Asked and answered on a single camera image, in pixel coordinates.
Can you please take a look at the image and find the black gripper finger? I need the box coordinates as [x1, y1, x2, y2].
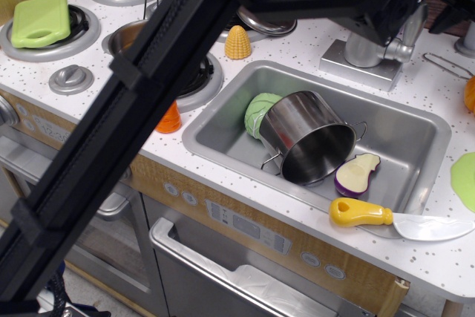
[428, 0, 474, 34]

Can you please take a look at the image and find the silver faucet lever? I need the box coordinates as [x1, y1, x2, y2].
[402, 1, 428, 48]

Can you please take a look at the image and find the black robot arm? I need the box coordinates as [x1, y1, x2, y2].
[1, 0, 417, 304]

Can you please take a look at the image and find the silver toy faucet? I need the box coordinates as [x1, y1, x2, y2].
[318, 1, 428, 92]

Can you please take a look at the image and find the orange toy fruit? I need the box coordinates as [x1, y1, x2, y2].
[463, 76, 475, 113]

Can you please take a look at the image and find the steel pot lid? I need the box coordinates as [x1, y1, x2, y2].
[237, 7, 298, 36]

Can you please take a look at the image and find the yellow toy corn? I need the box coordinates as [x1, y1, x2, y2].
[224, 25, 252, 59]

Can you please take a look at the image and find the silver sink basin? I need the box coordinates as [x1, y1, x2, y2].
[183, 61, 451, 230]

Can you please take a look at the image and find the green toy cabbage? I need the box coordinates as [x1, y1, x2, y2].
[244, 93, 282, 140]

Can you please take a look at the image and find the steel pot in sink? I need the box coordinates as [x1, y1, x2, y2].
[259, 91, 367, 186]

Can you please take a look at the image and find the light green toy plate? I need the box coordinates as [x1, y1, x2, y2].
[451, 152, 475, 212]

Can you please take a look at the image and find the purple toy eggplant half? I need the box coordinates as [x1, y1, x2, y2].
[334, 153, 381, 198]

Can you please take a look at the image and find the black front right burner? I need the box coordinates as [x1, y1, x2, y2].
[177, 53, 224, 114]

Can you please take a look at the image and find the orange toy carrot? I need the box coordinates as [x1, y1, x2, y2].
[155, 101, 182, 134]

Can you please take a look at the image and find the small steel bowl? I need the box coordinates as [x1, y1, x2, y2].
[102, 19, 148, 56]

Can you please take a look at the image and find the black left burner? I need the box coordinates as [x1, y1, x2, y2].
[1, 5, 101, 62]

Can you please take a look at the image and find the silver stove knob front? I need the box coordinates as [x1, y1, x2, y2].
[48, 65, 94, 95]

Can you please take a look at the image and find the silver dishwasher door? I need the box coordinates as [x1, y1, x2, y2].
[143, 196, 371, 316]

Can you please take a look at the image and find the green toy cutting board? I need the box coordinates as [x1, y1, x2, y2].
[10, 0, 71, 48]

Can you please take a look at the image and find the silver oven door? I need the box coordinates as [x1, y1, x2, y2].
[1, 126, 168, 316]

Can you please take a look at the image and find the silver dial left edge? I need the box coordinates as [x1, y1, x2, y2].
[0, 96, 19, 126]

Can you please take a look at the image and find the grey post right edge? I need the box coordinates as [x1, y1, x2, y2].
[454, 22, 475, 58]

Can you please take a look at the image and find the wire utensil handle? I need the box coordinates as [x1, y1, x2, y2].
[422, 53, 474, 80]

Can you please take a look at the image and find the yellow handled toy knife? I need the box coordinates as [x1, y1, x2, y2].
[328, 197, 474, 241]

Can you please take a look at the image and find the black braided cable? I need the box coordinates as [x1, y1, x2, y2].
[47, 272, 71, 317]

